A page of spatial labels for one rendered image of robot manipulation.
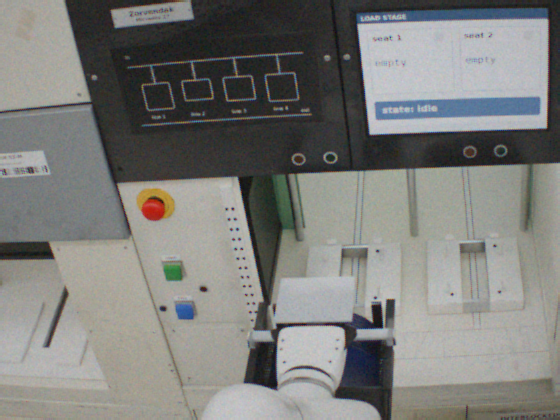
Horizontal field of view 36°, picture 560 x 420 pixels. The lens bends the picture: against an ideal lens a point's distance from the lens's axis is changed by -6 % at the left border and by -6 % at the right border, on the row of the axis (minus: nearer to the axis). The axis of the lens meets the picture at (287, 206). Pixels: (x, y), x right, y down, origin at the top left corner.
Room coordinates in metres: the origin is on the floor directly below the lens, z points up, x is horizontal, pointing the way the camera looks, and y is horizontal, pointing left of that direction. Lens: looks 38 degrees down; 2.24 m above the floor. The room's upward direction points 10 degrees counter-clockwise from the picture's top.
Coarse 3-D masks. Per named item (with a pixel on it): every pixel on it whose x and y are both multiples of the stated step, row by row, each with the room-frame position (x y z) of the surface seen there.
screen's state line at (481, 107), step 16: (528, 96) 1.08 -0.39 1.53; (384, 112) 1.13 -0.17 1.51; (400, 112) 1.13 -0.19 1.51; (416, 112) 1.12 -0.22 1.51; (432, 112) 1.12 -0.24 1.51; (448, 112) 1.11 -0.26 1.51; (464, 112) 1.10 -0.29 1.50; (480, 112) 1.10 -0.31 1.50; (496, 112) 1.09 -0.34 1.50; (512, 112) 1.09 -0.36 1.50; (528, 112) 1.08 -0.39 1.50
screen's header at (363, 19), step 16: (368, 16) 1.13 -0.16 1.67; (384, 16) 1.13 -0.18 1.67; (400, 16) 1.12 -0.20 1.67; (416, 16) 1.12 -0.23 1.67; (432, 16) 1.11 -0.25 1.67; (448, 16) 1.11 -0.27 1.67; (464, 16) 1.10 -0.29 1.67; (480, 16) 1.10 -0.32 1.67; (496, 16) 1.09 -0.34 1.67; (512, 16) 1.09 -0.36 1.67; (528, 16) 1.08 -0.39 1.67; (544, 16) 1.08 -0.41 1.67
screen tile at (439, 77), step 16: (368, 32) 1.13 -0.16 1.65; (384, 32) 1.13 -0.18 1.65; (400, 32) 1.12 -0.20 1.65; (416, 32) 1.12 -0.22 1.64; (448, 32) 1.11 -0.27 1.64; (368, 48) 1.13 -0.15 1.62; (384, 48) 1.13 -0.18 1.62; (400, 48) 1.12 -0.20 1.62; (416, 48) 1.12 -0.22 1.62; (432, 48) 1.11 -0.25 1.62; (448, 48) 1.11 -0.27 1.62; (432, 64) 1.11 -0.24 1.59; (448, 64) 1.11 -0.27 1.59; (384, 80) 1.13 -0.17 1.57; (400, 80) 1.12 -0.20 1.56; (416, 80) 1.12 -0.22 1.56; (432, 80) 1.11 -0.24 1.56; (448, 80) 1.11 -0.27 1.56
